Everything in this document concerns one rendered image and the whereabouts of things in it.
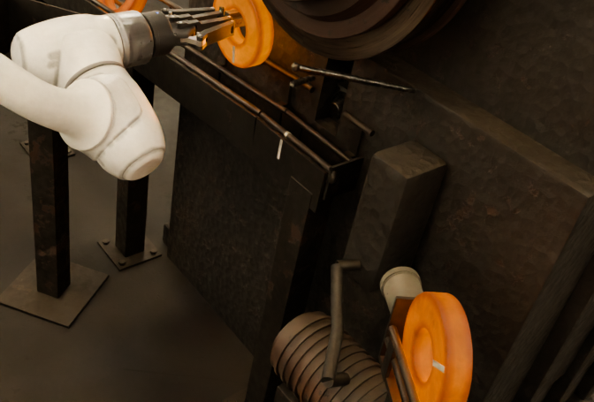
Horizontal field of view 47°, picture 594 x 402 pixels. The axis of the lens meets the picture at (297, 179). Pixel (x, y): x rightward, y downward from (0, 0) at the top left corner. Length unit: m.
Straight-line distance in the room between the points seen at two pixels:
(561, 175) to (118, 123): 0.61
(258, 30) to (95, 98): 0.37
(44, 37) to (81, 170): 1.23
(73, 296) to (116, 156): 0.90
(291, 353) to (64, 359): 0.76
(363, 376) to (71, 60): 0.64
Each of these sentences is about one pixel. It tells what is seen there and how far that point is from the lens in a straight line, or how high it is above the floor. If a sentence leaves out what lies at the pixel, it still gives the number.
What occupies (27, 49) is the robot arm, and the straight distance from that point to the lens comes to 1.09.
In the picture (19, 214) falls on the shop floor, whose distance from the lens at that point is 2.13.
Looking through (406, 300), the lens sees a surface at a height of 0.72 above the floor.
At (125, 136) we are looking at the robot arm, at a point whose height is 0.79.
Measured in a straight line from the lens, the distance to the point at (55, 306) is 1.84.
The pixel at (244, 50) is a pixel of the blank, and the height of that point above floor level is 0.79.
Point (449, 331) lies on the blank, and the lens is 0.82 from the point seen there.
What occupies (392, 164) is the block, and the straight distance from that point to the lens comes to 1.03.
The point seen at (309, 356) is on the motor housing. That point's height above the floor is 0.52.
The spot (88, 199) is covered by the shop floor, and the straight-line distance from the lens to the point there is 2.18.
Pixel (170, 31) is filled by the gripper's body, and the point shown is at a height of 0.85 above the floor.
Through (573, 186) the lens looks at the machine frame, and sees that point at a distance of 0.98.
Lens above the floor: 1.33
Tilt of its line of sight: 34 degrees down
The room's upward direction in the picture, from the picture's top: 12 degrees clockwise
